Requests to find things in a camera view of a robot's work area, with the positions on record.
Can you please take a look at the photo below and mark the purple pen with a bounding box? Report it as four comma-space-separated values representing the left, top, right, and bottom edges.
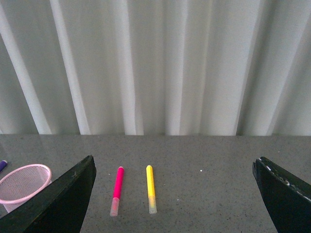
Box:
0, 160, 8, 172

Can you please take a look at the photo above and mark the pink pen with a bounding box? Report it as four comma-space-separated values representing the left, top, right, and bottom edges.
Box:
110, 166, 124, 217

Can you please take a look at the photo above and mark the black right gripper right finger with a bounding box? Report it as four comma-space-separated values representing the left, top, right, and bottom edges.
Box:
252, 157, 311, 233

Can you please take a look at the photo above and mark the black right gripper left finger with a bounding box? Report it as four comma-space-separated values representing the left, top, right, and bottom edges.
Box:
0, 155, 96, 233

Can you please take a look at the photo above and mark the white curtain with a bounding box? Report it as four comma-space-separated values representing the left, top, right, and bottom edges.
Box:
0, 0, 311, 136

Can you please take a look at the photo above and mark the yellow pen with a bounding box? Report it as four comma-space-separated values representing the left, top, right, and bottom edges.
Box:
146, 165, 157, 214

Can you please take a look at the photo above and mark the pink mesh cup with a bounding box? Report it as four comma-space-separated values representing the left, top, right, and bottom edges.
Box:
0, 164, 52, 213

